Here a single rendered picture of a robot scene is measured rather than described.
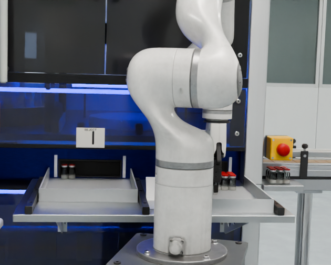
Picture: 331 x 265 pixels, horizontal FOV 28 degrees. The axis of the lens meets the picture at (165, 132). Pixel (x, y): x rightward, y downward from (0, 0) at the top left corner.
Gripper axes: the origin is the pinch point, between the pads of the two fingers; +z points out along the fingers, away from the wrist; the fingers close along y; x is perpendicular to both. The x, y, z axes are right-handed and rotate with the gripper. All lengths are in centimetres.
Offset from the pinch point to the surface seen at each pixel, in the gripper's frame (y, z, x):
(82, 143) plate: -14.6, -6.4, -38.0
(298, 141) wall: -477, 45, 170
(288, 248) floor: -246, 93, 96
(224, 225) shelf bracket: -14.2, 18.6, 6.2
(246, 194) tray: -0.2, 5.7, 9.5
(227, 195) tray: 1.6, 5.7, 3.5
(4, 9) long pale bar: -7, -45, -60
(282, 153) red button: -11.8, -4.8, 22.7
